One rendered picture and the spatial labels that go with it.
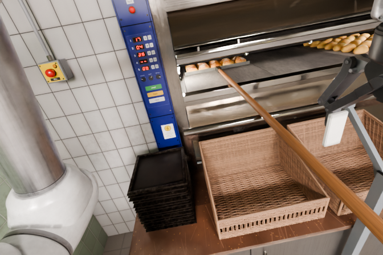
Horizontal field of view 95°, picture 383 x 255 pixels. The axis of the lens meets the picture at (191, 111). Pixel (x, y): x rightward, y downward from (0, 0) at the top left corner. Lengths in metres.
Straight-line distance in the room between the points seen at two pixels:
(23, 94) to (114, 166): 1.02
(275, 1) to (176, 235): 1.33
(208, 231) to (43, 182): 0.83
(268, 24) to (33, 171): 1.08
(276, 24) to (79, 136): 1.31
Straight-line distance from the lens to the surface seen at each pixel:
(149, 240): 1.18
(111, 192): 1.59
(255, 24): 1.07
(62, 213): 0.57
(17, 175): 0.52
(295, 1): 1.20
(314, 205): 1.12
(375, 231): 0.49
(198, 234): 1.13
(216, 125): 0.74
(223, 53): 0.88
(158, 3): 0.99
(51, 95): 1.25
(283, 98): 1.29
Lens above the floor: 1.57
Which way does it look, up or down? 27 degrees down
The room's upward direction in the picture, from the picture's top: 10 degrees counter-clockwise
